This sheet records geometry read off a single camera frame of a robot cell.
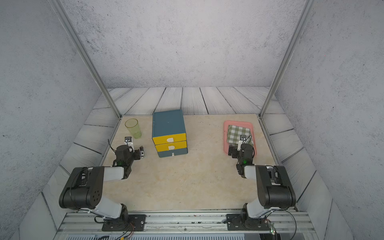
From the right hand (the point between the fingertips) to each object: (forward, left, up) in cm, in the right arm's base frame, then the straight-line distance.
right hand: (240, 144), depth 94 cm
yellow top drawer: (-5, +42, +13) cm, 44 cm away
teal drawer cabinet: (-3, +42, +15) cm, 44 cm away
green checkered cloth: (+15, +1, -6) cm, 16 cm away
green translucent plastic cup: (+12, +70, +6) cm, 71 cm away
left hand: (-2, +65, 0) cm, 65 cm away
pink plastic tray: (+25, +5, -8) cm, 27 cm away
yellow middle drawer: (-6, +41, +6) cm, 42 cm away
